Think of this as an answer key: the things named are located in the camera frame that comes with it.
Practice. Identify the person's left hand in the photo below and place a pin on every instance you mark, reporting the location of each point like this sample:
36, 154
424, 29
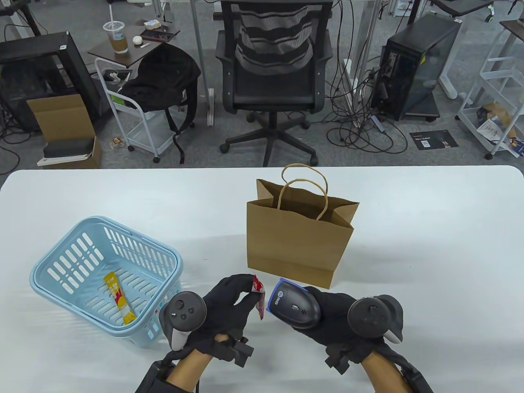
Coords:
225, 307

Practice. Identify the person's right hand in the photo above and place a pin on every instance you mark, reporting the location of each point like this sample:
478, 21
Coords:
335, 319

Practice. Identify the red instant coffee powder package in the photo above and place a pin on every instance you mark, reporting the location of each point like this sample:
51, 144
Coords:
258, 286

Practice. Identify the black barcode scanner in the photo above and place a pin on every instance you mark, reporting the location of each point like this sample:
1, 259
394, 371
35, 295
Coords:
299, 305

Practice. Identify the brown paper bag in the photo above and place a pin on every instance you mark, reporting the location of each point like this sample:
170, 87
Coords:
294, 245

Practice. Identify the light blue plastic basket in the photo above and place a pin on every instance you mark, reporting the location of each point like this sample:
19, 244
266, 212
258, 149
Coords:
141, 339

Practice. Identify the yellow instant coffee powder package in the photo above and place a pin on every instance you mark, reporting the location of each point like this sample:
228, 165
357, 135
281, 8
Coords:
112, 282

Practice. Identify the person's left forearm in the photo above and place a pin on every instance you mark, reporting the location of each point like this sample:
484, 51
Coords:
184, 372

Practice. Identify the person's right forearm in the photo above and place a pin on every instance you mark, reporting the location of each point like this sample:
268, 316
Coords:
385, 372

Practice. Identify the black right hand controller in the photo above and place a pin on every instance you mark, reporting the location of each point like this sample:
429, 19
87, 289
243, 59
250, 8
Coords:
368, 315

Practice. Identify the black hand controller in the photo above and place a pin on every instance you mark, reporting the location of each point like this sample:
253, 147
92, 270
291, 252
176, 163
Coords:
184, 309
368, 315

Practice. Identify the black left hand controller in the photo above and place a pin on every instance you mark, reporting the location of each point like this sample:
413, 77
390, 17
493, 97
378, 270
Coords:
184, 309

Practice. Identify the white rolling cart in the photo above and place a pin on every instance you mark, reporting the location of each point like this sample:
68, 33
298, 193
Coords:
143, 135

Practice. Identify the crumpled snack wrapper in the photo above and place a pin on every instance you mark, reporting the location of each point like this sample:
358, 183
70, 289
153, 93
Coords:
117, 143

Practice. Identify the black leaflet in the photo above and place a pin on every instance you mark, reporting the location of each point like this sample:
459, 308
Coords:
438, 139

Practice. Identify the black mesh office chair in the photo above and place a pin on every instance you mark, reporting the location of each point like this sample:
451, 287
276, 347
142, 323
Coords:
270, 90

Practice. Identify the black backpack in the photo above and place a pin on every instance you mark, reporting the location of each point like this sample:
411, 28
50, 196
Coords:
163, 77

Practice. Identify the white printed paper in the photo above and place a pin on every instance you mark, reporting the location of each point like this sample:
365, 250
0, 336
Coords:
489, 130

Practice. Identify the open cardboard box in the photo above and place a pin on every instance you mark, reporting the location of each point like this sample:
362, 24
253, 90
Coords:
61, 118

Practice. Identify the white desk leg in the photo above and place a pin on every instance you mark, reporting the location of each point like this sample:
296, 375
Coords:
199, 49
365, 49

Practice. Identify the black computer tower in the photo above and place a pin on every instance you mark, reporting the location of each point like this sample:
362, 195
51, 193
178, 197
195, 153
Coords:
421, 73

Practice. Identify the small brown side table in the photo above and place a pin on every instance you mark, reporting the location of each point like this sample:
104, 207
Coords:
135, 53

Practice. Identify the dark red notebook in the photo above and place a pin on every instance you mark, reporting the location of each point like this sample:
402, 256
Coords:
157, 36

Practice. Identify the plastic iced drink cup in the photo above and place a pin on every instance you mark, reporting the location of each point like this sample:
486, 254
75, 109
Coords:
118, 41

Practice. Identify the small snack packet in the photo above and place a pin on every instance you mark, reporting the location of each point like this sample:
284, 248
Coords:
153, 23

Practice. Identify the black cabinet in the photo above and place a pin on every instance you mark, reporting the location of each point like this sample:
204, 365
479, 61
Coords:
32, 45

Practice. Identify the dark wooden desk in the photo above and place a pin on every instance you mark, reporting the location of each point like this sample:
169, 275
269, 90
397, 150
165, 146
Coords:
516, 28

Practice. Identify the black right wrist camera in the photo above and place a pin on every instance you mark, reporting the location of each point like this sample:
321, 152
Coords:
339, 360

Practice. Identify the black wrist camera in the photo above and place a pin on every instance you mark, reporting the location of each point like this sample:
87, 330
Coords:
239, 352
339, 360

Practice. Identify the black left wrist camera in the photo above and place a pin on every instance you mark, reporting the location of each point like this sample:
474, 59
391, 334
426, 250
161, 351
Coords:
239, 352

